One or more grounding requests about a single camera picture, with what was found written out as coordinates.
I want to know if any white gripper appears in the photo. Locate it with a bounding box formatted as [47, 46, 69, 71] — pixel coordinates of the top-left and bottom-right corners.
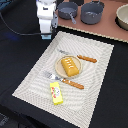
[36, 0, 58, 34]

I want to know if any light blue milk carton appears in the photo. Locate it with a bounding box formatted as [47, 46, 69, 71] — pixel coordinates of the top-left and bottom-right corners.
[41, 33, 52, 40]

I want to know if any orange bread loaf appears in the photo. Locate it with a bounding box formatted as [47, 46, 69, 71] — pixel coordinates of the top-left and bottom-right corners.
[61, 57, 79, 77]

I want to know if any yellow butter box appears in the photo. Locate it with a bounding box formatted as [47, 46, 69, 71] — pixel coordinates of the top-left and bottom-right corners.
[50, 82, 63, 105]

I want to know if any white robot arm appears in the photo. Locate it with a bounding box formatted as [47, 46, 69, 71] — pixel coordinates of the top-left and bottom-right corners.
[36, 0, 58, 35]

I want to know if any pink serving board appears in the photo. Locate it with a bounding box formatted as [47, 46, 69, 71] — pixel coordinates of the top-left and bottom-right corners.
[58, 0, 128, 43]

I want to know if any dark grey saucepan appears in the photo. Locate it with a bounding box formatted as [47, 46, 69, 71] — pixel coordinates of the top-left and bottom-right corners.
[58, 2, 78, 24]

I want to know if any dark grey pot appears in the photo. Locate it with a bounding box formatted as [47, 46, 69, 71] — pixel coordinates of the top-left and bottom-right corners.
[80, 1, 103, 25]

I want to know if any beige round plate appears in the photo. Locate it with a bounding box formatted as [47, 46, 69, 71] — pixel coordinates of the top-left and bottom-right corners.
[55, 55, 82, 78]

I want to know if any beige bowl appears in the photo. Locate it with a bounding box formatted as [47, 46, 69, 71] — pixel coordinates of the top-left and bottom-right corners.
[116, 4, 128, 30]

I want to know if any woven beige placemat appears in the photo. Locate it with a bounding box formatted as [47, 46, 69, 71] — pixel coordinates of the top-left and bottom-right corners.
[13, 32, 114, 128]

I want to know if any black cable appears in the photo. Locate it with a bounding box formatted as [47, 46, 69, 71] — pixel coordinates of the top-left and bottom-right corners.
[0, 9, 43, 37]

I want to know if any knife with wooden handle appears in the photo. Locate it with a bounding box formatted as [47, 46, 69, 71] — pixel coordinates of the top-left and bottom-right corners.
[58, 49, 97, 63]

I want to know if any fork with wooden handle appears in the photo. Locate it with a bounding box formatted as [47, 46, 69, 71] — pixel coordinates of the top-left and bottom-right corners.
[43, 71, 84, 89]

